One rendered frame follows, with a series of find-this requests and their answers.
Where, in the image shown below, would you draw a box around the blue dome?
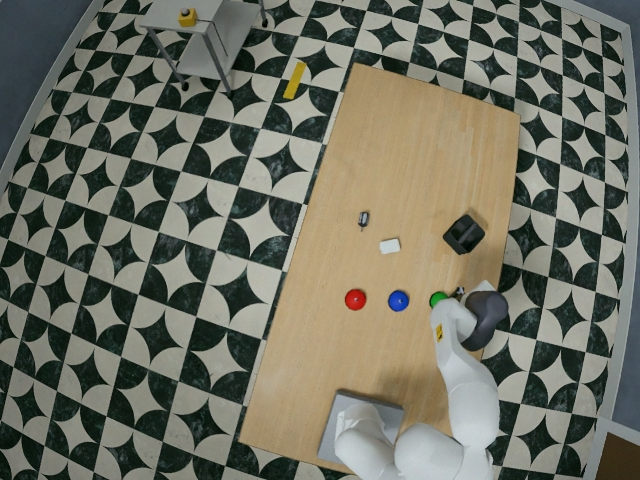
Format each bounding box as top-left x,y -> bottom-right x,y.
388,291 -> 409,312

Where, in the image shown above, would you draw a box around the red bell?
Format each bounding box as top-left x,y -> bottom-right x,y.
345,289 -> 366,311

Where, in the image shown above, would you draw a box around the green dome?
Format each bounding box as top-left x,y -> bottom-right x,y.
429,292 -> 448,309

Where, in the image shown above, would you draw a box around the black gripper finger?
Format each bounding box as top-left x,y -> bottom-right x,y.
448,287 -> 464,299

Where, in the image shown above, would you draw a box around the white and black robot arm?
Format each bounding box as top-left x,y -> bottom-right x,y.
334,280 -> 509,480

